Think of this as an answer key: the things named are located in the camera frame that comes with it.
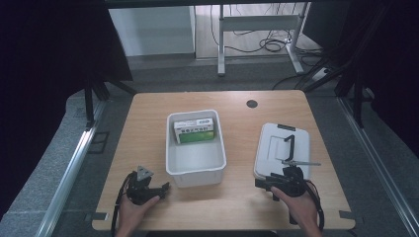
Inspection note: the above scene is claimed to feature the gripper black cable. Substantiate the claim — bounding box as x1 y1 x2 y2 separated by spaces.
111 172 136 237
304 180 325 231

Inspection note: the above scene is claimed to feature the black metal stand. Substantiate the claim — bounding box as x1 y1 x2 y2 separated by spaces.
302 48 375 129
83 75 137 129

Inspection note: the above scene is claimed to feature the green and white carton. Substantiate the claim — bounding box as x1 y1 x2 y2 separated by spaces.
173 118 215 145

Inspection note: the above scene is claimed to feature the white cabinet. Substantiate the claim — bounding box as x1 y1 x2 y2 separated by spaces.
108 6 196 57

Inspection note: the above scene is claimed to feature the white metal desk frame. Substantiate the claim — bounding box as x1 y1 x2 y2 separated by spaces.
216 3 310 77

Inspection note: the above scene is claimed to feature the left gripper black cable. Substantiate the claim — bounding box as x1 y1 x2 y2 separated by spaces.
111 172 136 237

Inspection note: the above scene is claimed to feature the aluminium floor rail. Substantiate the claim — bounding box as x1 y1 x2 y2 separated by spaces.
337 97 419 231
34 126 100 237

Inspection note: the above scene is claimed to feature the person's left hand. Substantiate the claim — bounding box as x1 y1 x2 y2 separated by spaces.
118 194 161 231

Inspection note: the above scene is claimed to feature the white lid with black handle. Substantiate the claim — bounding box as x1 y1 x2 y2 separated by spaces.
253 122 311 182

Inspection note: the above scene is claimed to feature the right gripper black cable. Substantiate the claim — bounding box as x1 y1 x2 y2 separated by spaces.
304 180 325 231

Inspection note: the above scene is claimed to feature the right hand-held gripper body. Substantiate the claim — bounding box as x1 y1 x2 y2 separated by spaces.
278 160 322 198

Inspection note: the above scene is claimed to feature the white power strip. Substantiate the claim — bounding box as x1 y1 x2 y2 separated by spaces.
310 67 332 83

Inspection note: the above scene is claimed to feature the black curtain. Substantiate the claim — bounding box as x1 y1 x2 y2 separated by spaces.
302 0 419 156
0 0 133 218

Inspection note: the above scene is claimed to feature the coiled black floor cable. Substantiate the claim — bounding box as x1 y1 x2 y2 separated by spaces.
259 38 289 53

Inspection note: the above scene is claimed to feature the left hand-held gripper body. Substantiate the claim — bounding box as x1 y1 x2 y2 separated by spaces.
126 165 162 205

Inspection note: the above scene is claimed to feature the white plastic storage box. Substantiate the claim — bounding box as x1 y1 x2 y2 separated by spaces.
165 109 227 189

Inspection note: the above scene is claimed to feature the person's right hand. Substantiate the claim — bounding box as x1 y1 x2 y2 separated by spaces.
270 186 319 231

